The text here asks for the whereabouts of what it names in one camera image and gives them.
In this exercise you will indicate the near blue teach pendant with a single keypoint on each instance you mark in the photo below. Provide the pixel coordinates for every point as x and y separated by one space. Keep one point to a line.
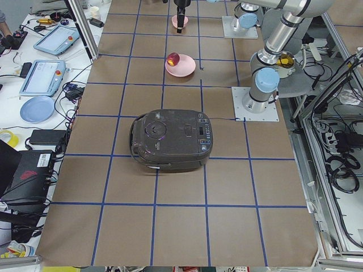
43 78

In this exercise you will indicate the grey chair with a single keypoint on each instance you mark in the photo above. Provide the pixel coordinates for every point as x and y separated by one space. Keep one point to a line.
297 83

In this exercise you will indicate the red apple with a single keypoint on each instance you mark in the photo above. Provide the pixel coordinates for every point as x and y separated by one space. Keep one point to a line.
173 59

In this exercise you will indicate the black power adapter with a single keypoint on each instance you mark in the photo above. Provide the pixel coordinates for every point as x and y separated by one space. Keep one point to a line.
47 137

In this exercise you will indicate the steel bowl with yellow item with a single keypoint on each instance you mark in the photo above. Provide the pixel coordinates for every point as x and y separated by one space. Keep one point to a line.
286 65

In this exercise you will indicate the black computer box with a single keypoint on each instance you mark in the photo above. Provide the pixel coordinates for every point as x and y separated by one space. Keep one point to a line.
25 178

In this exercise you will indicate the black rice cooker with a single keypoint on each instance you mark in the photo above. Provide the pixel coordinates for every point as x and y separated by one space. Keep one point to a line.
171 139

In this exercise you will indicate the yellow tape roll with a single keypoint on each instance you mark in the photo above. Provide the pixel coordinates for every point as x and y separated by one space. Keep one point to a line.
9 137

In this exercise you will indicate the blue teach pendant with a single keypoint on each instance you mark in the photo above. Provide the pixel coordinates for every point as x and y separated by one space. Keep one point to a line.
58 40
43 78

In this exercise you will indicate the far blue teach pendant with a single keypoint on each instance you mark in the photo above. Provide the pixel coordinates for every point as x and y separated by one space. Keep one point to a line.
58 40

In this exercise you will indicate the pink plate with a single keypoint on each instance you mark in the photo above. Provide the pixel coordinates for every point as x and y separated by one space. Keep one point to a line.
185 67

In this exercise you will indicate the small black adapter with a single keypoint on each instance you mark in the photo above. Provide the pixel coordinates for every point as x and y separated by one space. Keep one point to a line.
96 22

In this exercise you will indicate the aluminium frame post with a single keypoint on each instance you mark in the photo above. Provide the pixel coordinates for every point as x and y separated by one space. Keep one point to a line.
76 11

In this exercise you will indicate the blue plate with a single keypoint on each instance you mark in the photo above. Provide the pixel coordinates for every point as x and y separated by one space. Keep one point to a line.
37 109

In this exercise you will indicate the paper cup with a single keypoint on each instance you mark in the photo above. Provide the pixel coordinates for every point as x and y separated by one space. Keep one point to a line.
95 12

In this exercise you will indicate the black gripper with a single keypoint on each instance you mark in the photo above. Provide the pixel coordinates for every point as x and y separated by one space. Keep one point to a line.
180 3

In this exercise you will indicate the pink bowl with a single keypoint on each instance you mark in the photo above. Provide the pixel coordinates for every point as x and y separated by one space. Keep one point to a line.
174 20

